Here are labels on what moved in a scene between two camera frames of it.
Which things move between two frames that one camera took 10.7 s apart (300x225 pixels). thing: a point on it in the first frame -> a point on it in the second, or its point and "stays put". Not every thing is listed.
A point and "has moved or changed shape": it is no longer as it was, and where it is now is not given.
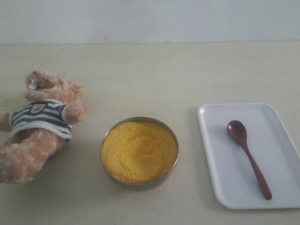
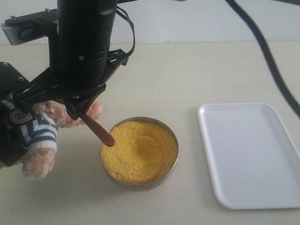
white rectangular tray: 236,183 stays put
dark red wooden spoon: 237,130 -> 103,135
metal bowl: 139,153 stays put
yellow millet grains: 139,153 stays put
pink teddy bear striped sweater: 38,128 has moved or changed shape
